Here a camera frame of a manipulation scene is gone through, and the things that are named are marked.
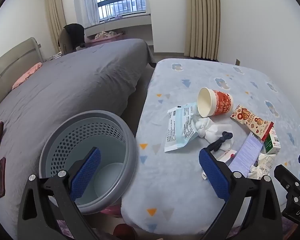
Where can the grey perforated plastic basket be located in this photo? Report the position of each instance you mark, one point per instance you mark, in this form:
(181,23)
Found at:
(65,142)

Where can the black jacket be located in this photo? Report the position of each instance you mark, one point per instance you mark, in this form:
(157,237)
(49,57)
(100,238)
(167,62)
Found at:
(75,33)

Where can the pink cloth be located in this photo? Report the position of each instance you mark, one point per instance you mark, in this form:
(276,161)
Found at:
(27,75)

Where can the dark red phone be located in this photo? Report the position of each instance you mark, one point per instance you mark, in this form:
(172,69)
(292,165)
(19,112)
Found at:
(1,177)

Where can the white knotted cloth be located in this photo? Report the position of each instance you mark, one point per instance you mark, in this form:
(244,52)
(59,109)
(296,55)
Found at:
(205,127)

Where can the clear face mask packet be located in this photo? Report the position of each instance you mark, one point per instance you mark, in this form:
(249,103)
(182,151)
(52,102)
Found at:
(180,127)

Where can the white window ledge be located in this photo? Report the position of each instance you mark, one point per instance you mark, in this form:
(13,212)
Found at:
(130,21)

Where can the beige curtain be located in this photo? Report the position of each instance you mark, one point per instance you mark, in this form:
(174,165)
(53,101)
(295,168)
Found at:
(202,17)
(53,12)

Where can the white tissue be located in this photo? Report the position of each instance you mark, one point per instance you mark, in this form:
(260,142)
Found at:
(263,162)

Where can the small purple toy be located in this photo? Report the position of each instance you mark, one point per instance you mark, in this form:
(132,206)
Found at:
(118,17)

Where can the grey bed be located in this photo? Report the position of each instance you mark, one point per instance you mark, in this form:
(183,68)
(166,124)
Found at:
(77,85)

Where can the pile of light clothes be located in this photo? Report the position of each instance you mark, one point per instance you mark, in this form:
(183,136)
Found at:
(103,34)

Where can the small green white carton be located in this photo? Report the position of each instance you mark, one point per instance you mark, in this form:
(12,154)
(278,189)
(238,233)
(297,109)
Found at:
(272,142)

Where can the pink plastic basin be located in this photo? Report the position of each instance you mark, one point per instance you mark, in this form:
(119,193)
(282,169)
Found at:
(107,41)

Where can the red round object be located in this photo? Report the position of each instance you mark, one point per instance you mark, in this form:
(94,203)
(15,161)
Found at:
(125,233)

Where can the light blue patterned blanket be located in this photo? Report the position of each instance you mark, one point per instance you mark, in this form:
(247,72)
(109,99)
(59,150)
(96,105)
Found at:
(177,180)

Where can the pink plastic object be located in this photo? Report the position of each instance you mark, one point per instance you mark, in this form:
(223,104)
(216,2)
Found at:
(111,210)

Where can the white red-dotted paper sleeve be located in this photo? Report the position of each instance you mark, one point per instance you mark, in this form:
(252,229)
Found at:
(227,156)

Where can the beige chair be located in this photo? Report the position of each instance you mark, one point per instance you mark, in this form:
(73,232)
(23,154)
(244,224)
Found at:
(63,38)

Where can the white sheer curtain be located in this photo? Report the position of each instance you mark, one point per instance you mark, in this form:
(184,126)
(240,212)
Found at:
(90,2)

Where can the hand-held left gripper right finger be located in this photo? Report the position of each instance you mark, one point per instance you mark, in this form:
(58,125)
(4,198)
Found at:
(213,172)

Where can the red and white paper cup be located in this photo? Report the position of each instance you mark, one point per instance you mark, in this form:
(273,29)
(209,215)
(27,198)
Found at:
(222,102)

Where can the beige headboard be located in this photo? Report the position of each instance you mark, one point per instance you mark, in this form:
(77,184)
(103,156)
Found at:
(12,60)

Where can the purple box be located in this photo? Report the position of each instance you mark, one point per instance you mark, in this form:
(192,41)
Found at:
(247,155)

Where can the beige red snack packet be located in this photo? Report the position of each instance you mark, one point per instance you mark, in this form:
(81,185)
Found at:
(250,120)

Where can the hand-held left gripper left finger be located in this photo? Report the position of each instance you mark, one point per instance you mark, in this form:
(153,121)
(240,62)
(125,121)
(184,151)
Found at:
(86,172)

